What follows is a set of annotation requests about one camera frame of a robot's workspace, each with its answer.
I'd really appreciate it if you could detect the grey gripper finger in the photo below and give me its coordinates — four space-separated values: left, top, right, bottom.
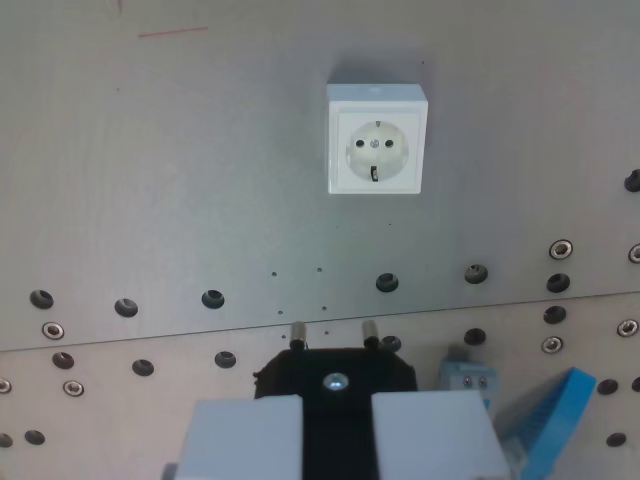
160 395 305 480
370 390 512 480

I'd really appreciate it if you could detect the black power plug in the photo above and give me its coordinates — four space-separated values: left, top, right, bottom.
252 320 419 480

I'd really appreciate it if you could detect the light blue terminal module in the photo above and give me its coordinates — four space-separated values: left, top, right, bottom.
438 346 500 417

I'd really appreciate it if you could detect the blue ribbed plastic block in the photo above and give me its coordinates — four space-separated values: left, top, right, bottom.
492 366 599 480

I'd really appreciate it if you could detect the white wall socket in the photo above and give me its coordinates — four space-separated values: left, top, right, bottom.
325 82 431 196

